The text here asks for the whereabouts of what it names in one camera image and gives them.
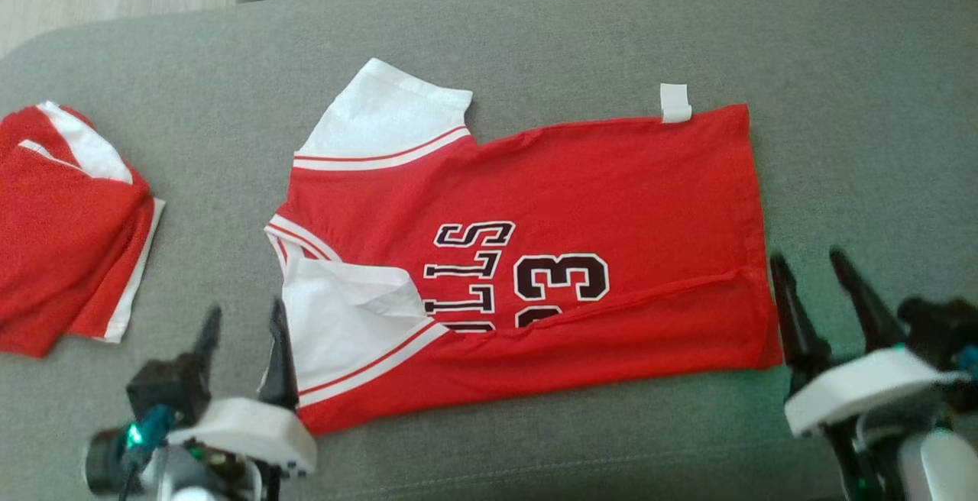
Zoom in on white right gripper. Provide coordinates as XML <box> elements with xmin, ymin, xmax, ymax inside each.
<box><xmin>770</xmin><ymin>248</ymin><xmax>968</xmax><ymax>501</ymax></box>

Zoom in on grey sofa seat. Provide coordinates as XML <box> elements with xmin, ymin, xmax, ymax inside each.
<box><xmin>0</xmin><ymin>0</ymin><xmax>978</xmax><ymax>501</ymax></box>

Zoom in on red white basketball jersey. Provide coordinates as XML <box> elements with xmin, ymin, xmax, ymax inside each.
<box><xmin>264</xmin><ymin>58</ymin><xmax>785</xmax><ymax>438</ymax></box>

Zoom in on red white mesh shorts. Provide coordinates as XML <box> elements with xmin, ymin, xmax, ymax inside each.
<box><xmin>0</xmin><ymin>100</ymin><xmax>166</xmax><ymax>359</ymax></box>

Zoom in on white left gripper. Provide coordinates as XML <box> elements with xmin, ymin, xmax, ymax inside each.
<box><xmin>84</xmin><ymin>296</ymin><xmax>319</xmax><ymax>501</ymax></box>

